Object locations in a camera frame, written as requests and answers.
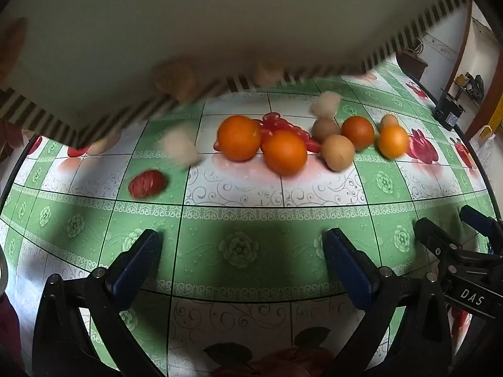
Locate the rough dark brown round fruit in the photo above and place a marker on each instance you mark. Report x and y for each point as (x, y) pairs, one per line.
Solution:
(325, 129)

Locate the large orange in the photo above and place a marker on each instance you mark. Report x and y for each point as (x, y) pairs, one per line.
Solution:
(239, 138)
(284, 153)

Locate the small brown round fruit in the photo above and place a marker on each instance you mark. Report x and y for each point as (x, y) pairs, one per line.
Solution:
(389, 120)

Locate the yellow bar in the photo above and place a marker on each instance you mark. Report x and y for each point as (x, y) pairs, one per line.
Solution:
(497, 112)

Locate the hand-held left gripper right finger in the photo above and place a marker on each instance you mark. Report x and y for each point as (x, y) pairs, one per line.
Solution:
(347, 265)

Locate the brown wooden box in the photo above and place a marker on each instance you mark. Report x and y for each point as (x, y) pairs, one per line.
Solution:
(410, 62)

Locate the dark small orange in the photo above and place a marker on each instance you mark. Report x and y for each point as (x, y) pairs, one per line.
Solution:
(357, 132)

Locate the white tray with striped rim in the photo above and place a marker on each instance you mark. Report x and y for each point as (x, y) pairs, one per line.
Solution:
(196, 19)

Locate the beige lumpy peeled fruit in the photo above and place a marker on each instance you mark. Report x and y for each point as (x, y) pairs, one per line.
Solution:
(181, 147)

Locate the tools on wall shelf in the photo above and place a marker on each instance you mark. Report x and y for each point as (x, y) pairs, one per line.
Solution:
(471, 82)

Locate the small beige fruit chunk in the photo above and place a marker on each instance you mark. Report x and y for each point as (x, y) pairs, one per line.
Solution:
(325, 104)

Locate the red round fruit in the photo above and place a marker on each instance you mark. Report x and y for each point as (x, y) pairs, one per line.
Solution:
(148, 183)

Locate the green checked printed tablecloth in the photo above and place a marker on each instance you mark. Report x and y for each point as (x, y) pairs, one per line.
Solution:
(235, 212)

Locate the white plastic bag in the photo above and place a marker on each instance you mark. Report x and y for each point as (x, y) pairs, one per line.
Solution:
(485, 141)

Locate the small black motor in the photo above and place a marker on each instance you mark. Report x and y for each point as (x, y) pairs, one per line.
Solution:
(448, 112)

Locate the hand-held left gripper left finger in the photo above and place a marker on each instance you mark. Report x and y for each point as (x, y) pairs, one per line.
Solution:
(137, 261)

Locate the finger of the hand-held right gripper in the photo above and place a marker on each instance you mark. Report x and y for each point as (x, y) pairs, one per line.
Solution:
(477, 216)
(436, 235)

